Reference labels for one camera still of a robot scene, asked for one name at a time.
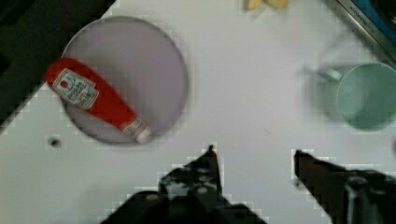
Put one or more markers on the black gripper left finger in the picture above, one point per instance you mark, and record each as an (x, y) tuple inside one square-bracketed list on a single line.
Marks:
[(182, 183)]

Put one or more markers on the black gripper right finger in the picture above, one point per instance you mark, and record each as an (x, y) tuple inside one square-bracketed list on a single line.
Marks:
[(347, 196)]

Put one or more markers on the light green mug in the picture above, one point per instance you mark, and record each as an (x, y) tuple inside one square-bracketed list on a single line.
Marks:
[(362, 96)]

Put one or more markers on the grey round plate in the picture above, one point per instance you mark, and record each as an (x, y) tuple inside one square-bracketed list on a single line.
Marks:
[(141, 62)]

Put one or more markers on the red ketchup bottle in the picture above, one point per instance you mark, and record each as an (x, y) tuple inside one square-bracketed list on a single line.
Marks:
[(79, 85)]

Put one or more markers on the black toaster oven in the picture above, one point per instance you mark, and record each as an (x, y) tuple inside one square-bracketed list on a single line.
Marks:
[(374, 20)]

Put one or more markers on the peeled banana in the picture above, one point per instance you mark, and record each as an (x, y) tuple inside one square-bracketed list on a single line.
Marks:
[(254, 4)]

